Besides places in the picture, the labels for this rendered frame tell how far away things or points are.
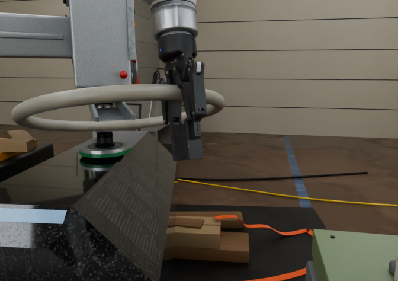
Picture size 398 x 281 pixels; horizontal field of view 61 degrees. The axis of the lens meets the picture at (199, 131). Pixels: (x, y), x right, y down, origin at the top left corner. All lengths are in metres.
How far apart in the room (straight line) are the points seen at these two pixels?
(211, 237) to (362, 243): 1.50
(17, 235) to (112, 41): 0.77
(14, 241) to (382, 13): 6.20
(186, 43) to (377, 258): 0.52
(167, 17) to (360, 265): 0.56
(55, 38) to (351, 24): 5.21
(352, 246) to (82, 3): 1.18
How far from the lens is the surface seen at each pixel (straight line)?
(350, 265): 0.69
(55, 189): 1.17
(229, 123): 6.35
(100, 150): 1.46
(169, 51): 0.64
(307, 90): 6.30
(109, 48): 1.41
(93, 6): 1.42
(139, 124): 1.06
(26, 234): 1.05
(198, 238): 2.20
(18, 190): 1.22
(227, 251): 2.22
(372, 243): 0.78
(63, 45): 2.05
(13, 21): 2.05
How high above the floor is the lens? 1.20
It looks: 11 degrees down
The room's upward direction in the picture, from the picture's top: straight up
